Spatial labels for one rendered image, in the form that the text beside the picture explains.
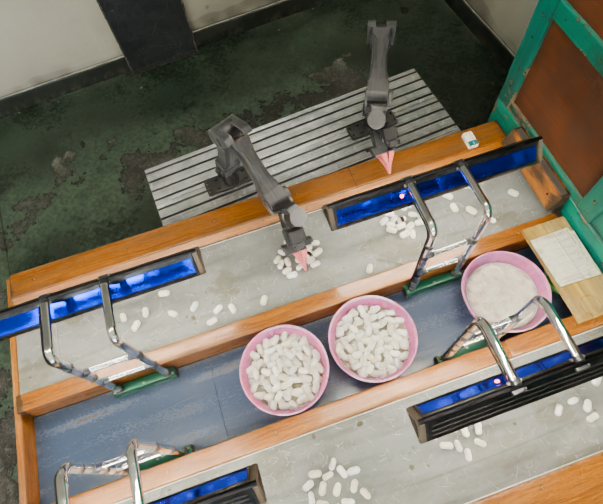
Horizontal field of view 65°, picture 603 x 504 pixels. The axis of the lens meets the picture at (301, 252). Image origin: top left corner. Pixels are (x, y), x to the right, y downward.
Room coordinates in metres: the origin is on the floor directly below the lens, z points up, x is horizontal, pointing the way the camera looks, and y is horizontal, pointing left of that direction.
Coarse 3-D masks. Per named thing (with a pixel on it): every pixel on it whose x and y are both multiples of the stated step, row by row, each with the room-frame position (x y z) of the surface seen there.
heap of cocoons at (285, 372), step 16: (288, 336) 0.42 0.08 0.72; (304, 336) 0.40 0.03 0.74; (256, 352) 0.38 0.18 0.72; (272, 352) 0.37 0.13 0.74; (288, 352) 0.36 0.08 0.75; (304, 352) 0.36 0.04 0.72; (256, 368) 0.33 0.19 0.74; (272, 368) 0.32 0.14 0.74; (288, 368) 0.32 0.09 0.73; (304, 368) 0.31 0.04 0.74; (320, 368) 0.30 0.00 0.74; (256, 384) 0.28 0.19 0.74; (272, 384) 0.27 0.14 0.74; (288, 384) 0.27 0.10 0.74; (304, 384) 0.26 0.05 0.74; (320, 384) 0.26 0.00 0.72; (272, 400) 0.23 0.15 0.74; (288, 400) 0.22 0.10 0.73; (304, 400) 0.21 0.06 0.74
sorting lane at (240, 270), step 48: (528, 192) 0.78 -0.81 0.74; (240, 240) 0.77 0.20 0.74; (336, 240) 0.71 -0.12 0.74; (384, 240) 0.69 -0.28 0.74; (192, 288) 0.62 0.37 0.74; (240, 288) 0.59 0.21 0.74; (288, 288) 0.57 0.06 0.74; (96, 336) 0.51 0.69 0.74; (144, 336) 0.48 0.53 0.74; (48, 384) 0.38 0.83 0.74
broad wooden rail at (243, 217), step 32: (480, 128) 1.06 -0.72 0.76; (416, 160) 0.97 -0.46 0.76; (448, 160) 0.95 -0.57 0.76; (320, 192) 0.90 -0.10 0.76; (352, 192) 0.88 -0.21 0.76; (192, 224) 0.85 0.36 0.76; (224, 224) 0.83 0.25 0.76; (256, 224) 0.82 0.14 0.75; (96, 256) 0.78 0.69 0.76; (128, 256) 0.76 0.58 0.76; (160, 256) 0.75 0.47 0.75; (32, 288) 0.70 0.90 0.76; (64, 288) 0.69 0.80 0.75
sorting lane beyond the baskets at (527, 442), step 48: (576, 336) 0.28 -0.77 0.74; (336, 432) 0.11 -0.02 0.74; (384, 432) 0.10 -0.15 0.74; (528, 432) 0.04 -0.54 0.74; (576, 432) 0.02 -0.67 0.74; (192, 480) 0.05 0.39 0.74; (288, 480) 0.01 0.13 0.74; (336, 480) -0.01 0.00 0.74; (384, 480) -0.02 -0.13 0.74; (432, 480) -0.04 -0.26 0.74; (480, 480) -0.06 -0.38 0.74
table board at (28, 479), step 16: (16, 352) 0.50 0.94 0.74; (16, 368) 0.44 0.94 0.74; (16, 384) 0.39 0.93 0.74; (16, 416) 0.30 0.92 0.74; (16, 432) 0.25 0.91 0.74; (32, 432) 0.25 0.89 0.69; (16, 448) 0.20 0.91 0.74; (32, 448) 0.20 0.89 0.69; (32, 464) 0.16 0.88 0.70; (32, 480) 0.11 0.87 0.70; (32, 496) 0.07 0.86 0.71
